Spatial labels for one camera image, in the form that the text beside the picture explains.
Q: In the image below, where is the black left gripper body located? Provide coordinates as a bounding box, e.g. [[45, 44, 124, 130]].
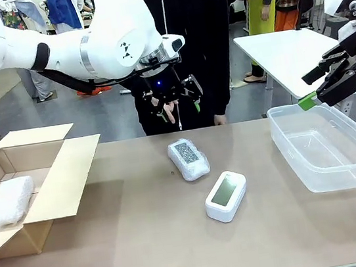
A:
[[141, 62, 186, 108]]

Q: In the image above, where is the bubble-wrapped clock with speckled label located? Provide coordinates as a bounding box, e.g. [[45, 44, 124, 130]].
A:
[[166, 137, 212, 185]]

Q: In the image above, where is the white digital clock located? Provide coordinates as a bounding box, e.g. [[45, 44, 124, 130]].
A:
[[200, 168, 252, 226]]

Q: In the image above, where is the plain bubble-wrapped clock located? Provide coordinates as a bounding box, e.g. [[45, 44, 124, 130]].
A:
[[0, 174, 41, 231]]

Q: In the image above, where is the person's left forearm black sleeve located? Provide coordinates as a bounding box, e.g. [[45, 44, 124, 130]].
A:
[[207, 66, 238, 118]]

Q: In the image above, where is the person's right hand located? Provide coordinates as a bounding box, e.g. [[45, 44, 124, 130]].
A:
[[150, 94, 182, 128]]

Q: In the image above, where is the person's left hand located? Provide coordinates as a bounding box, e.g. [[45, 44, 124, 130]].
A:
[[213, 112, 229, 127]]

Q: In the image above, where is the grey plastic stool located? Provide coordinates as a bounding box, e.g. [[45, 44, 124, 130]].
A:
[[319, 15, 347, 38]]

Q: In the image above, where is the white table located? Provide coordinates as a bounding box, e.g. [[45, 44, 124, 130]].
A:
[[233, 21, 356, 107]]

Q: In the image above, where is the person in black zip jacket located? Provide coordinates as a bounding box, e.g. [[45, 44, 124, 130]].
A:
[[93, 0, 246, 142]]

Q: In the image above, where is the orange cloth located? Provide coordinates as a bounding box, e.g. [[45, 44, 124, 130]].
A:
[[75, 84, 113, 98]]

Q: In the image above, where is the clear plastic bin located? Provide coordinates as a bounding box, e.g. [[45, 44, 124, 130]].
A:
[[265, 95, 356, 200]]

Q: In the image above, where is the person in yellow apron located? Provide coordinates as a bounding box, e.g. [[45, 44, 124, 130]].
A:
[[233, 0, 292, 85]]

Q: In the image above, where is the mannequin with floral shirt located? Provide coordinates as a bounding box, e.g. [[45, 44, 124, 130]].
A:
[[0, 0, 58, 107]]

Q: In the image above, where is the mannequin with blue white coat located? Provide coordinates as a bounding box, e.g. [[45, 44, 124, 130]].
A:
[[45, 0, 88, 35]]

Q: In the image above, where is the brown cardboard box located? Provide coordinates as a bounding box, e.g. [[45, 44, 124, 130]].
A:
[[0, 118, 116, 261]]

